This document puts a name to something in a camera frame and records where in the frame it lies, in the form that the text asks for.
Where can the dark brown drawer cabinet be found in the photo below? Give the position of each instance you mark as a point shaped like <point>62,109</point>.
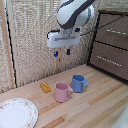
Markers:
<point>110,46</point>

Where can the blue mug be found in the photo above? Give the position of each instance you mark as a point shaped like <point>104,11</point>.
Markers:
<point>78,84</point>

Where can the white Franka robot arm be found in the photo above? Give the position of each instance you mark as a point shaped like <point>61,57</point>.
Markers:
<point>75,11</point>

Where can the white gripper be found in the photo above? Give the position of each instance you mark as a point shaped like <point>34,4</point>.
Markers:
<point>63,39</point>

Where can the wooden screen post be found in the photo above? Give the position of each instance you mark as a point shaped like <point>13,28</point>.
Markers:
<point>8,46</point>
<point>59,58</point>

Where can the white floral rim plate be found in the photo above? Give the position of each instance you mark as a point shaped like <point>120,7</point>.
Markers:
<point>16,113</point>

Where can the small orange block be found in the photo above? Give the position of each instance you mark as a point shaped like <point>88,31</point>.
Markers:
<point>45,87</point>

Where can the pink mug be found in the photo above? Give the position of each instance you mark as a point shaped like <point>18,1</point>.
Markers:
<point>62,92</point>

